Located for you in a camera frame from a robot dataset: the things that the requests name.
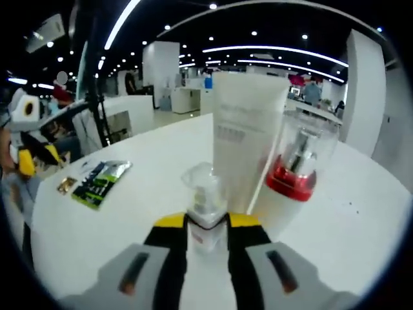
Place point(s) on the small clear cap bottle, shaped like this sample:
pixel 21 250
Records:
pixel 203 210

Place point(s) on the long curved ceiling light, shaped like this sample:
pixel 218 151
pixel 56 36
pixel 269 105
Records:
pixel 121 22

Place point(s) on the row of white office desks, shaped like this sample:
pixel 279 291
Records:
pixel 187 100

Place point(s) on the white skincare tube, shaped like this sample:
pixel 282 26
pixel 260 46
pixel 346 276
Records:
pixel 245 129

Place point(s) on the green black skincare sachet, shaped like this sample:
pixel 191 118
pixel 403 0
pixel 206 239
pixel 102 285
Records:
pixel 96 187

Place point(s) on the white counter desk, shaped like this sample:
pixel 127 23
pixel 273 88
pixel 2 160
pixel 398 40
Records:
pixel 135 109

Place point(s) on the white bottle with red collar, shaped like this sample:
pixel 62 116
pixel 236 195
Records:
pixel 284 210

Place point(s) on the blue box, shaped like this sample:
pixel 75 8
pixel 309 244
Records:
pixel 208 82

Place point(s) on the black tripod stand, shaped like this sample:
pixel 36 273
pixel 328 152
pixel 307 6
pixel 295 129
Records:
pixel 96 106

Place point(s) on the person's left hand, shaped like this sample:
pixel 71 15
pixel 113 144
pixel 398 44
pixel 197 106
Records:
pixel 8 151

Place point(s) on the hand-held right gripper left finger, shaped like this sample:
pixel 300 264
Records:
pixel 169 258

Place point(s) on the small gold packet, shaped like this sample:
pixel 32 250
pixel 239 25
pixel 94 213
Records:
pixel 67 185

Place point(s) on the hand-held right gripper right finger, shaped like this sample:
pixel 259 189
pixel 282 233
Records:
pixel 245 258

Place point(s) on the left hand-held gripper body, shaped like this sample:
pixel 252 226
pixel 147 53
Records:
pixel 17 113

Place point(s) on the ceiling air conditioner unit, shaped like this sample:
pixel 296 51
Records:
pixel 45 32

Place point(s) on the pink bag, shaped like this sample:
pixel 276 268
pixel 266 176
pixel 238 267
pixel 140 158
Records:
pixel 297 80

